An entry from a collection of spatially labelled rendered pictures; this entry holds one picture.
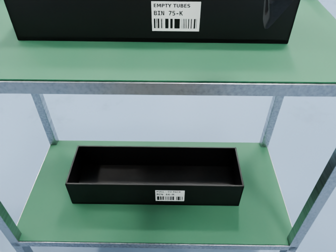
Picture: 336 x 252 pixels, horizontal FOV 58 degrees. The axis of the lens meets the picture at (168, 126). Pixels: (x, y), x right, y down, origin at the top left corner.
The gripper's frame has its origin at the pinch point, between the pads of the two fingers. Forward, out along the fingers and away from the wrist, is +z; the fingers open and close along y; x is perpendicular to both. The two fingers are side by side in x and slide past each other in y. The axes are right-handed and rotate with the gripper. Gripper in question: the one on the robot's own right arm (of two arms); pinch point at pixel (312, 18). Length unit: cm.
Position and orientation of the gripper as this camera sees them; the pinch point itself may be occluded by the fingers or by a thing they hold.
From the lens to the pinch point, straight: 37.7
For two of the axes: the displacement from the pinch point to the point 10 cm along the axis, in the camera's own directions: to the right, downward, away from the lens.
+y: -10.0, 0.1, -0.1
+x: 0.1, 9.3, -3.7
